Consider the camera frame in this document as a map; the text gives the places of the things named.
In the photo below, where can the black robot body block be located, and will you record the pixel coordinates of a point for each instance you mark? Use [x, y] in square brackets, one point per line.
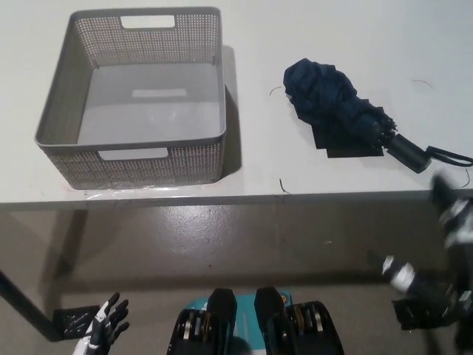
[218, 318]
[273, 318]

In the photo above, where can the black table foot plate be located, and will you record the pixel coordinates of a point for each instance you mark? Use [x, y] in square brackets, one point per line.
[417, 314]
[75, 321]

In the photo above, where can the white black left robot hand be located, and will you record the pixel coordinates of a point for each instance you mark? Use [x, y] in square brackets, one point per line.
[101, 325]

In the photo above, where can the navy blue umbrella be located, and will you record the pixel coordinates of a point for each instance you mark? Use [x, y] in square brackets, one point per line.
[325, 92]

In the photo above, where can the grey perforated plastic basket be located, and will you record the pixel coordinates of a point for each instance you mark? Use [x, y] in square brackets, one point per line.
[148, 44]

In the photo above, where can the black metal table leg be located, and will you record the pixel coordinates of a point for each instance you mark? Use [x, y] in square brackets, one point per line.
[26, 299]

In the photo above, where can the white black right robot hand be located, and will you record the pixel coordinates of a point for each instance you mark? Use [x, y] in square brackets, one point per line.
[460, 229]

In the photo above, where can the thin black thread piece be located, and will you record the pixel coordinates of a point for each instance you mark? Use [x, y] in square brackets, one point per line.
[425, 82]
[275, 88]
[282, 188]

